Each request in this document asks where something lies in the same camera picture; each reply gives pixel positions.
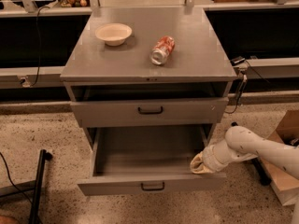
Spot grey top drawer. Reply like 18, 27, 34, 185
71, 94, 228, 128

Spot orange soda can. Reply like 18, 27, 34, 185
150, 35, 175, 65

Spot grey drawer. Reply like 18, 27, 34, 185
71, 94, 228, 128
78, 125, 226, 196

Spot grey metal drawer cabinet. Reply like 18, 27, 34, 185
61, 7, 236, 142

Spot wall power outlet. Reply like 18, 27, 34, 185
18, 76, 31, 88

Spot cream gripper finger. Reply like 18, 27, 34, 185
190, 162, 213, 175
191, 153, 203, 166

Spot white paper bowl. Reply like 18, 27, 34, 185
95, 23, 132, 47

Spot black metal leg left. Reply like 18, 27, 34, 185
29, 149, 52, 224

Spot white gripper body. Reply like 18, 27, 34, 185
202, 145, 225, 173

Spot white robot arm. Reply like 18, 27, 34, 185
190, 126, 299, 179

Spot black cable right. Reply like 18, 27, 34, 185
224, 59, 271, 116

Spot black hanging cable left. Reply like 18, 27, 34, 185
31, 5, 50, 88

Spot black power adapter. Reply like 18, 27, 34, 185
231, 56, 246, 65

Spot black cable on floor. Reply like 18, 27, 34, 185
0, 151, 36, 205

